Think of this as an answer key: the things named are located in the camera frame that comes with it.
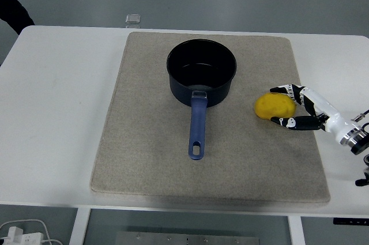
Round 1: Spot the white table leg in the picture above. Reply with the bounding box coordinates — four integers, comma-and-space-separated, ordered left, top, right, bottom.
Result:
287, 215, 306, 245
69, 207, 92, 245

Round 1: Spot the dark blue pot with handle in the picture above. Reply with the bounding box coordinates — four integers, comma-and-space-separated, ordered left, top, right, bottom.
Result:
166, 39, 238, 161

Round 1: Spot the white cable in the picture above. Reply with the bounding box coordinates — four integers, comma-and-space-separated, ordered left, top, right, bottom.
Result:
0, 218, 63, 245

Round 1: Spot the white power strip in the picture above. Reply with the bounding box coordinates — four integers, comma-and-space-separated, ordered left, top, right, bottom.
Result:
0, 226, 44, 245

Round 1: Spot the yellow potato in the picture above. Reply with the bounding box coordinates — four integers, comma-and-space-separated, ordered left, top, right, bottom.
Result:
254, 92, 298, 119

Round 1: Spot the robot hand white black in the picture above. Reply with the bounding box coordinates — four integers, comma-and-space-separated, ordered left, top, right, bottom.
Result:
269, 83, 353, 142

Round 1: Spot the beige felt mat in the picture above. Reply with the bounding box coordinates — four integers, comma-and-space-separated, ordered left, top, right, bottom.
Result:
91, 31, 332, 207

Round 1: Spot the black table control panel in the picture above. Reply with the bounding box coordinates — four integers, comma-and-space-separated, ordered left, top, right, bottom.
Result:
333, 218, 369, 226

